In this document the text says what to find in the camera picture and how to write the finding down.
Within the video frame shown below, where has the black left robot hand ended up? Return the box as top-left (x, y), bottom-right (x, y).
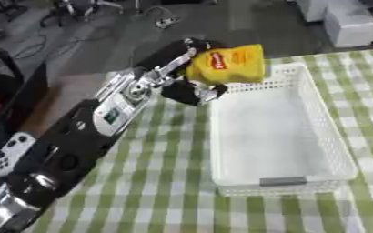
top-left (134, 37), bottom-right (231, 106)

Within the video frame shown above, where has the yellow snack bag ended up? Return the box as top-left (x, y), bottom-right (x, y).
top-left (185, 43), bottom-right (268, 86)

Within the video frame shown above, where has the white power strip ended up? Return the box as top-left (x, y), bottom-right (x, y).
top-left (153, 15), bottom-right (182, 30)

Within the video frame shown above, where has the white plastic basket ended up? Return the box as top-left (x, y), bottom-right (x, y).
top-left (207, 61), bottom-right (360, 198)

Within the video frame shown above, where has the office chair base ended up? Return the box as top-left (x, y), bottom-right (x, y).
top-left (38, 0), bottom-right (126, 27)

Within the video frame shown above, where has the white cabinet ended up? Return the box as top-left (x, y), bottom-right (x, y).
top-left (321, 0), bottom-right (373, 49)

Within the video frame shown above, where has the white game controller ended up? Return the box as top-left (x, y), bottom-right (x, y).
top-left (0, 131), bottom-right (39, 178)

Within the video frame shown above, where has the black floor cable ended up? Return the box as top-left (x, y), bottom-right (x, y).
top-left (11, 26), bottom-right (93, 60)

